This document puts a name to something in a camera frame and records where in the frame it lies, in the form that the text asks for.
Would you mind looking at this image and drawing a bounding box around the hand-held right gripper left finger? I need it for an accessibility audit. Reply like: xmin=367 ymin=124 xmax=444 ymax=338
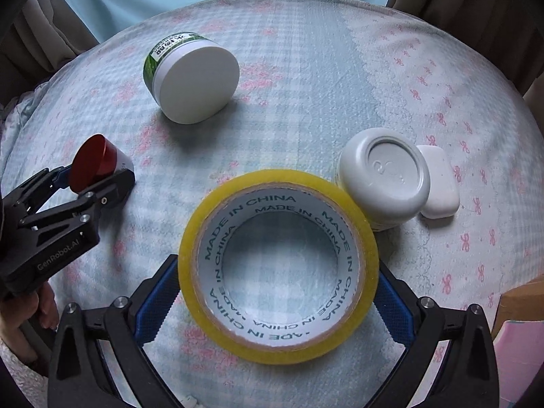
xmin=48 ymin=254 xmax=182 ymax=408

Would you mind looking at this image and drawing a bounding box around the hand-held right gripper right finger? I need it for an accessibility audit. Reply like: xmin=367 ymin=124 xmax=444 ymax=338
xmin=373 ymin=259 xmax=500 ymax=408

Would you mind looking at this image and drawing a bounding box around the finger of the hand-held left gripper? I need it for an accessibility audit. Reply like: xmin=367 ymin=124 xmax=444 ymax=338
xmin=19 ymin=168 xmax=137 ymax=239
xmin=0 ymin=165 xmax=76 ymax=215

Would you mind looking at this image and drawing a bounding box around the small red-capped white bottle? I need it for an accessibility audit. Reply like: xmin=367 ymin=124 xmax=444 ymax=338
xmin=69 ymin=134 xmax=135 ymax=192

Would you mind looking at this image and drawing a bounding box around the yellow adhesive tape roll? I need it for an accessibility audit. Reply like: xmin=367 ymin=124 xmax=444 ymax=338
xmin=178 ymin=169 xmax=380 ymax=365

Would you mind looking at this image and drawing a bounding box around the person's left forearm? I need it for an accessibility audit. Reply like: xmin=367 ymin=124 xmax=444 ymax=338
xmin=0 ymin=341 xmax=51 ymax=408

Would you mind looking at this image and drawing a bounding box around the person's left hand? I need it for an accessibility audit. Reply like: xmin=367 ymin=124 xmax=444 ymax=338
xmin=0 ymin=283 xmax=61 ymax=367

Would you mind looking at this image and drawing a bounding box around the brown cardboard box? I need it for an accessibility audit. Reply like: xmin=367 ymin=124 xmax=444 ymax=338
xmin=491 ymin=277 xmax=544 ymax=349

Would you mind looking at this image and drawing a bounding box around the white rounded soap bar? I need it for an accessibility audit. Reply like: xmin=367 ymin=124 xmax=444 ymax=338
xmin=415 ymin=144 xmax=461 ymax=221

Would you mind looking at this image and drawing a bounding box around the plain white plastic jar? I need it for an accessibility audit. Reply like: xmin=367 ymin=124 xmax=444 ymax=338
xmin=337 ymin=128 xmax=431 ymax=233

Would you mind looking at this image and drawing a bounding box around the beige curtain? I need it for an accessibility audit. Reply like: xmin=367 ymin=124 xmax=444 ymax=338
xmin=0 ymin=0 xmax=101 ymax=109
xmin=386 ymin=0 xmax=544 ymax=99

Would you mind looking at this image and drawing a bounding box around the pink box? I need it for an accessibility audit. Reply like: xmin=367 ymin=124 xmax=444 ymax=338
xmin=493 ymin=318 xmax=544 ymax=408

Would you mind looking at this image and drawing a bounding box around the white jar with green label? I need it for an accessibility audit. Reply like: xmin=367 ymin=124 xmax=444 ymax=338
xmin=144 ymin=31 xmax=241 ymax=124

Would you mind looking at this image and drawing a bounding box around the checked light blue bedsheet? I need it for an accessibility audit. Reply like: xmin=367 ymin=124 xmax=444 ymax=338
xmin=0 ymin=0 xmax=544 ymax=408

